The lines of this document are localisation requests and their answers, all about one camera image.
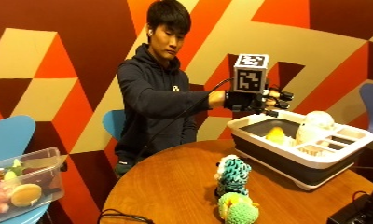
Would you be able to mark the white marker cube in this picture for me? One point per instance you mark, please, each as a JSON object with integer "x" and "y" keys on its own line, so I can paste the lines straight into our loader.
{"x": 251, "y": 74}

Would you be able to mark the teal crocheted toy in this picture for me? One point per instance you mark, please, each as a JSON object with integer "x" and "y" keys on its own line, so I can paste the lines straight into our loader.
{"x": 232, "y": 174}

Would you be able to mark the green and yellow crocheted toy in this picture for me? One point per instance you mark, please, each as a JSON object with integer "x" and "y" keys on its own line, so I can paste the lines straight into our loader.
{"x": 239, "y": 208}

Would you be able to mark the white plush toy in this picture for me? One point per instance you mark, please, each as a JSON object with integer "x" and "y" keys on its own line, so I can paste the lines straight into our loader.
{"x": 314, "y": 127}

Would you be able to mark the white earbud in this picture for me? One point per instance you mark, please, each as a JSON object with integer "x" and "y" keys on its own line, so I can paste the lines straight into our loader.
{"x": 150, "y": 31}

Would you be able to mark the clear plastic bin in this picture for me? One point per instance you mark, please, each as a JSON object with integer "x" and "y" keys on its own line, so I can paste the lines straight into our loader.
{"x": 29, "y": 186}

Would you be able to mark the green vegetable toy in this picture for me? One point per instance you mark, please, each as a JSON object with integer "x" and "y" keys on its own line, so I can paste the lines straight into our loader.
{"x": 14, "y": 169}

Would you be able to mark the black electronic box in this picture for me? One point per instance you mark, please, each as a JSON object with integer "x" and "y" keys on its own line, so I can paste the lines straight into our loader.
{"x": 360, "y": 211}

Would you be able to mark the white and grey dish rack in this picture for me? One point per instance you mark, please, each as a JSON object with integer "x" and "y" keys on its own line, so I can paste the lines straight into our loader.
{"x": 307, "y": 161}

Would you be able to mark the the person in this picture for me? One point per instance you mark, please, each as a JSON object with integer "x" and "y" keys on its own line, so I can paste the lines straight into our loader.
{"x": 154, "y": 93}

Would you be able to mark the yellow round bun toy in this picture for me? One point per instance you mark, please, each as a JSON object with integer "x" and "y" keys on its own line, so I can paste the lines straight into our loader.
{"x": 26, "y": 195}

